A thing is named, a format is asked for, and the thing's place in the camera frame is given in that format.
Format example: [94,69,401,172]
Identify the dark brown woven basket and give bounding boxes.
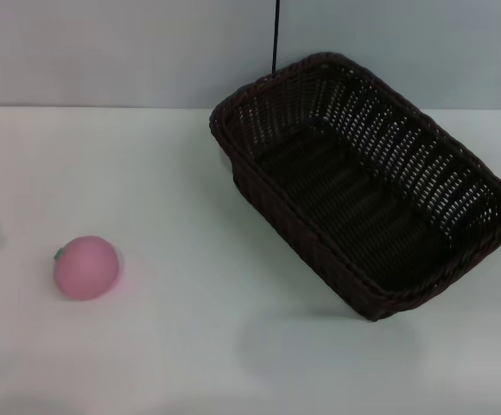
[209,51,501,322]

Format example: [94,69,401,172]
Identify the pink toy peach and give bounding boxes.
[53,235,125,302]

